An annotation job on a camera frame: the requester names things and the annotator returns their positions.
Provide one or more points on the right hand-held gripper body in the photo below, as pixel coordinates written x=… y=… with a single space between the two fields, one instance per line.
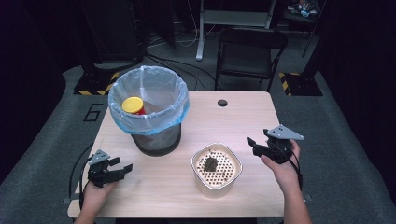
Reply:
x=278 y=146

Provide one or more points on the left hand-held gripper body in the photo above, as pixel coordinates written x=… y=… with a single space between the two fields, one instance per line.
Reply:
x=99 y=172

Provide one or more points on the black mesh trash bin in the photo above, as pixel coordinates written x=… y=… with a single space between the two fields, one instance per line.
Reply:
x=162 y=143

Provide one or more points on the brown tea dregs clump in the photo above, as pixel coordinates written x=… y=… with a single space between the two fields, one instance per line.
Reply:
x=210 y=164

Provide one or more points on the white strainer container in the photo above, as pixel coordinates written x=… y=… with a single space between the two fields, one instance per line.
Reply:
x=218 y=183

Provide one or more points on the red chip can yellow lid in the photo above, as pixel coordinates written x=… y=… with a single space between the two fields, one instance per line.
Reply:
x=134 y=105

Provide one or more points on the clear blue plastic bin liner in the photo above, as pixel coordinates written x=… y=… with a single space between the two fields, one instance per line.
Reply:
x=168 y=93

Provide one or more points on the person's left hand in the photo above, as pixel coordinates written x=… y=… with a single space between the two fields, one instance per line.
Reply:
x=95 y=197

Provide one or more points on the person's right hand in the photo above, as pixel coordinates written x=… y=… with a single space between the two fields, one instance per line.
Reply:
x=285 y=174

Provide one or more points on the black hazard-striped stand base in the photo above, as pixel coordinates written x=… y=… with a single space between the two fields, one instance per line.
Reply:
x=303 y=85
x=93 y=84

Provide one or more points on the black folding chair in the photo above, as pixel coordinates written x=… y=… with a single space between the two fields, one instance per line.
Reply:
x=249 y=53

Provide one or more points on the dark shelf with clutter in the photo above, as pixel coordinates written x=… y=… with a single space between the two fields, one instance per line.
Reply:
x=303 y=9

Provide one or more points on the black cabinet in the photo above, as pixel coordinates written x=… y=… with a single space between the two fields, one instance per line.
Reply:
x=115 y=31

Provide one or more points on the grey table corner bracket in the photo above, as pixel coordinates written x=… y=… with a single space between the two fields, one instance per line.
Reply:
x=69 y=200
x=308 y=197

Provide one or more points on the white desk frame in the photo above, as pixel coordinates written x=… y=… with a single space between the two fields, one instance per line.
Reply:
x=232 y=17

